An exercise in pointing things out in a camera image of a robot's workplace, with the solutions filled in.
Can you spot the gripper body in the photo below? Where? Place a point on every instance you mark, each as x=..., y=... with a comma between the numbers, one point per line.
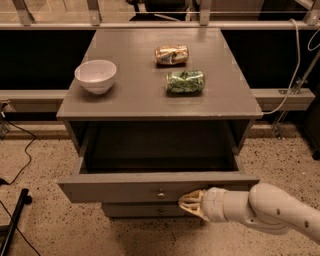
x=214, y=202

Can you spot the grey top drawer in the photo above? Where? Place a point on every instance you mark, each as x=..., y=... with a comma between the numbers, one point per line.
x=130, y=185

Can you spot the grey drawer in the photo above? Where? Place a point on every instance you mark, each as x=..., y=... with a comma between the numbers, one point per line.
x=130, y=185
x=142, y=210

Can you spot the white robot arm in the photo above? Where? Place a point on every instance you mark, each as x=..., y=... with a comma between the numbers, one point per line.
x=265, y=208

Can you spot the grey lower drawer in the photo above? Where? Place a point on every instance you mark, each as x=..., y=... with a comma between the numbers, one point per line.
x=142, y=210

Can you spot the grey wooden cabinet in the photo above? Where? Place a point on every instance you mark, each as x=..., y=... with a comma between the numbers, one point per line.
x=140, y=126

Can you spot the crushed green soda can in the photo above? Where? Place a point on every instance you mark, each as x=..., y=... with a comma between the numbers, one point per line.
x=185, y=81

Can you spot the crushed gold soda can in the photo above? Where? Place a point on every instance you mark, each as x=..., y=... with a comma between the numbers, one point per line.
x=171, y=54

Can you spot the white ceramic bowl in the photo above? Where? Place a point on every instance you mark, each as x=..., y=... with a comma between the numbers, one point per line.
x=96, y=76

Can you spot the black stand leg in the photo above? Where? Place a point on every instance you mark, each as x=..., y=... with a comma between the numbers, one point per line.
x=7, y=231

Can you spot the metal railing frame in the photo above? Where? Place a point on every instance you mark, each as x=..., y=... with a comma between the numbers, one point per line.
x=99, y=14

